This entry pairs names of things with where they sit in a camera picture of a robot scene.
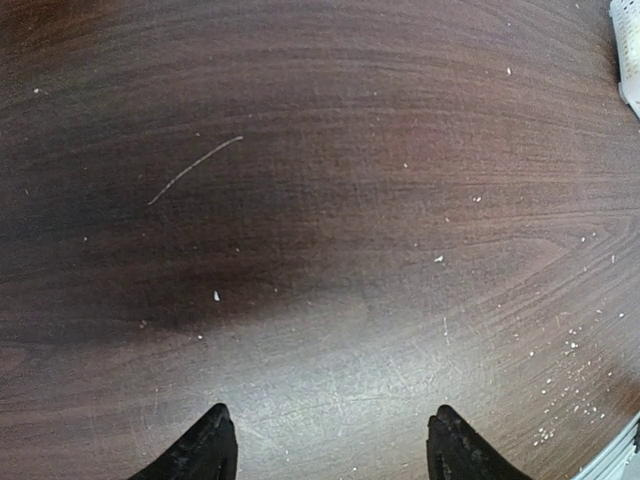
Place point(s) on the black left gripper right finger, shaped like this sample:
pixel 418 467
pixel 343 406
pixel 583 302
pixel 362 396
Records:
pixel 456 451

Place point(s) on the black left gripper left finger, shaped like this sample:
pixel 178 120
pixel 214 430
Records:
pixel 207 451

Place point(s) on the white perforated plastic basket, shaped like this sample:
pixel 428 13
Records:
pixel 625 19

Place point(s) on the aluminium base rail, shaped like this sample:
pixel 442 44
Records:
pixel 619 460

